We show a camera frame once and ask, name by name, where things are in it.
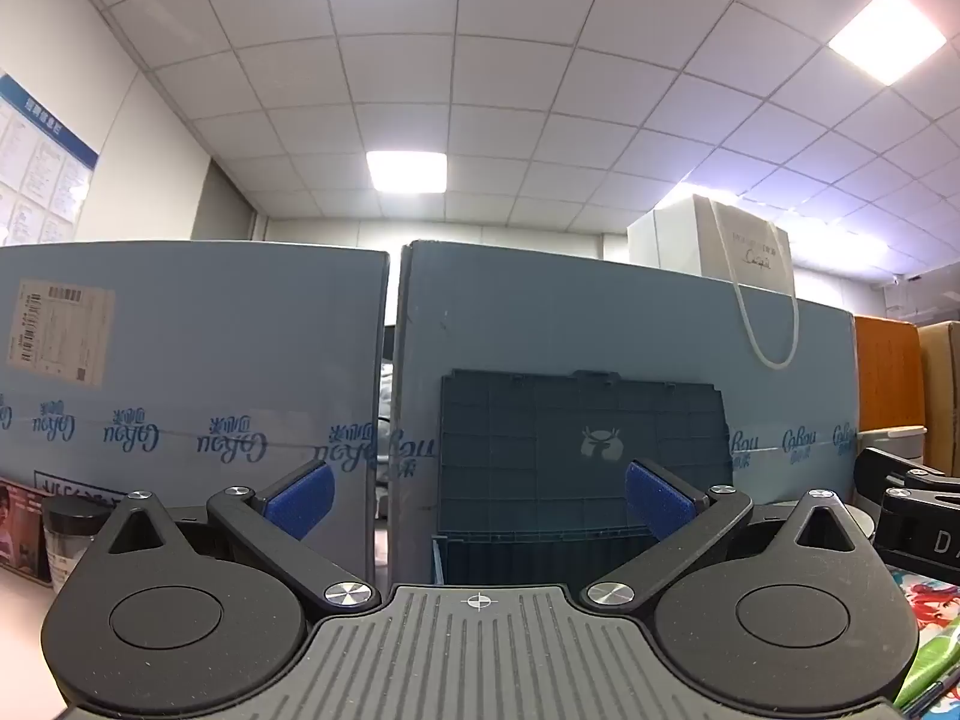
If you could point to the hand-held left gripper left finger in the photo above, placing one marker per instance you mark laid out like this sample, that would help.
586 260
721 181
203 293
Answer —
300 501

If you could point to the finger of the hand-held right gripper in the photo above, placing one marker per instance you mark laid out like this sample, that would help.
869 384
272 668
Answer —
874 474

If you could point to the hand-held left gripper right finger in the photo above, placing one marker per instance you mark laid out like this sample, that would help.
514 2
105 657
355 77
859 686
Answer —
654 501

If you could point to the dark blue plastic storage box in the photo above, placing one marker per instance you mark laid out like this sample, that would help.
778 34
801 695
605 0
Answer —
525 450

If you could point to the grey and white cup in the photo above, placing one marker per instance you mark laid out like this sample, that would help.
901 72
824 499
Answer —
892 441

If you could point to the printed colourful mat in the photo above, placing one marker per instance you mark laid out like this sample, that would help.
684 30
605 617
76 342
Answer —
934 615

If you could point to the orange box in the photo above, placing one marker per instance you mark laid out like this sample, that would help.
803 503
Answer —
889 375

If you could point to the brown cardboard box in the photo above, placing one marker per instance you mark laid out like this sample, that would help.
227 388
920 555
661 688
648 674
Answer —
941 397

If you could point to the large blue box with label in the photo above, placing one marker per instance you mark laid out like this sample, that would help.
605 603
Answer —
195 345

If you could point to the large blue cardboard box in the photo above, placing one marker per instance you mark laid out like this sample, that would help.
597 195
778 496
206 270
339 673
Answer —
570 315

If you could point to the jar with black lid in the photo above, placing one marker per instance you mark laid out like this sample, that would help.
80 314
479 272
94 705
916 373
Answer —
71 532

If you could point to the white paper bag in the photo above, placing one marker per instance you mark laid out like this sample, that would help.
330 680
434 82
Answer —
750 247

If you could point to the white box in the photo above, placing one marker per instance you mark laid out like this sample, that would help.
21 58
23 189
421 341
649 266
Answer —
664 236

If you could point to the printed picture box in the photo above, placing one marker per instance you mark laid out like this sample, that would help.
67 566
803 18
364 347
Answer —
19 532

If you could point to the ceiling light panel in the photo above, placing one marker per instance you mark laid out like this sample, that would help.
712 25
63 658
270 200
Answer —
886 36
406 172

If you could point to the wall poster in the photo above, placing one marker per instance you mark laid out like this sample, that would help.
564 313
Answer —
37 157

